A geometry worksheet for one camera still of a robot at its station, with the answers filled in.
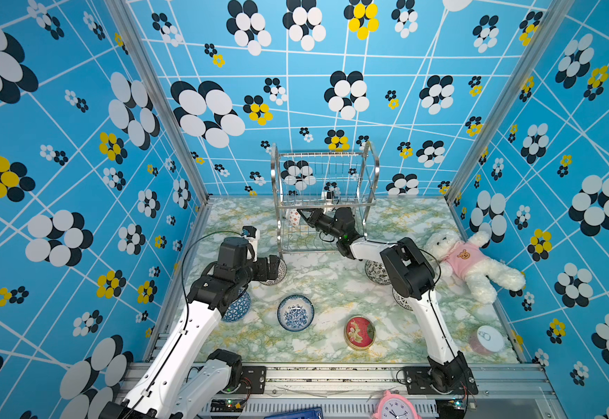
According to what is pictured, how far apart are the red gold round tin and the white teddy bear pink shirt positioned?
338 millimetres

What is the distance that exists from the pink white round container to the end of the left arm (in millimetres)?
644

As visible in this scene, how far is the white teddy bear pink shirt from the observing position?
81 centimetres

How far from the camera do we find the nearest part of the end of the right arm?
82cm
